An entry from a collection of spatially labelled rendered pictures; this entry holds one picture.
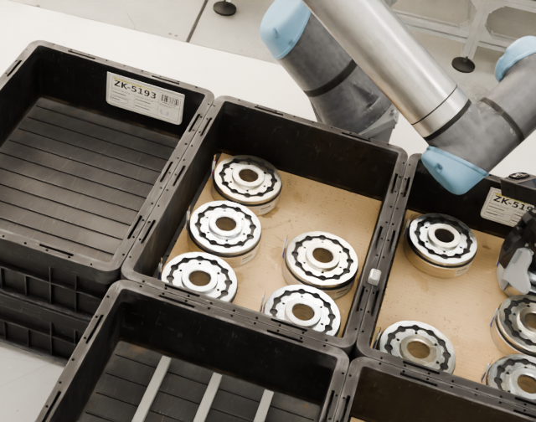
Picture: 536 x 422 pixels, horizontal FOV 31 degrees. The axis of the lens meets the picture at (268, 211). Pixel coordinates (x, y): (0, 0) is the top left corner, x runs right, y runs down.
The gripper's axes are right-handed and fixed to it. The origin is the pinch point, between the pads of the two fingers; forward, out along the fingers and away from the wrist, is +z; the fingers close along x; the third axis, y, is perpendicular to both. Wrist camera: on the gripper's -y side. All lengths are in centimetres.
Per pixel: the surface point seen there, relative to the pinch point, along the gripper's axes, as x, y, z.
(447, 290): -9.9, -2.0, 2.0
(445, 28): 102, -146, 72
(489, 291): -4.0, 0.2, 2.0
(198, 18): 33, -187, 86
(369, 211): -13.3, -19.3, 2.1
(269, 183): -27.8, -26.0, -1.1
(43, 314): -64, -16, 4
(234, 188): -33.2, -26.4, -1.0
